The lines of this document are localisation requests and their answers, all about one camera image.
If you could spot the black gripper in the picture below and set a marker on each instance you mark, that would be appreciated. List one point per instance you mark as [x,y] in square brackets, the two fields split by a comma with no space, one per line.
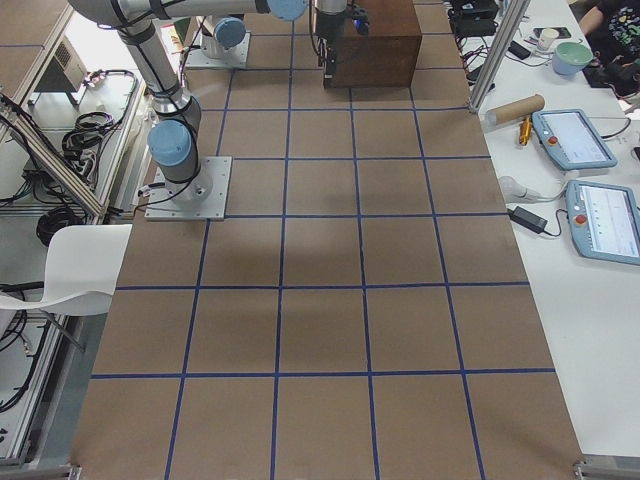
[327,26]

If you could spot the dark wooden drawer cabinet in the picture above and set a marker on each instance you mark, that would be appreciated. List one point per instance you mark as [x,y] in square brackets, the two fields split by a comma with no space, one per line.
[387,55]

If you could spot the cardboard tube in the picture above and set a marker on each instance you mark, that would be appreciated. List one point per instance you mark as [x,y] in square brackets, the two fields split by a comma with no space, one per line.
[515,110]

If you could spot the gold metal cylinder tool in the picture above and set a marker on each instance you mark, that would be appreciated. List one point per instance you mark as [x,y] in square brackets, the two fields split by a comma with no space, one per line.
[525,130]

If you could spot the white paper cup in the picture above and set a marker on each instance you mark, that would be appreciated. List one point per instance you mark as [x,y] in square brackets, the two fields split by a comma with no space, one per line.
[546,39]

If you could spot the white light bulb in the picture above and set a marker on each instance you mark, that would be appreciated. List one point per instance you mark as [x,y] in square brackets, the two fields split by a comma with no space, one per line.
[513,192]

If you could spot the green bowl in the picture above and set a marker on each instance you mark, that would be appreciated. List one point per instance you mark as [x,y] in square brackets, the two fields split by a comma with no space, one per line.
[570,58]

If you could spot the black power adapter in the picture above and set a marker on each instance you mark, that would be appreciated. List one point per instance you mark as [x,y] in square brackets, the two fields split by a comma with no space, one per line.
[527,219]

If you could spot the blue teach pendant tablet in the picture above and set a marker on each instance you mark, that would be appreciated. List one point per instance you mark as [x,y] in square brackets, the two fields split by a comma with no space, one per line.
[571,141]

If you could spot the white plastic chair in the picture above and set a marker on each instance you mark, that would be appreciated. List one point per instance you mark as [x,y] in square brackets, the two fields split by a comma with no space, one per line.
[81,271]

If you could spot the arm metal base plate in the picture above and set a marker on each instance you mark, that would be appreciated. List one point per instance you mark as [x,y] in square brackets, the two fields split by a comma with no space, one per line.
[235,59]
[204,198]

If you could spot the aluminium frame post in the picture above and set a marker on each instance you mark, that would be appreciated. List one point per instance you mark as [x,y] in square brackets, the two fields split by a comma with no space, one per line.
[510,23]

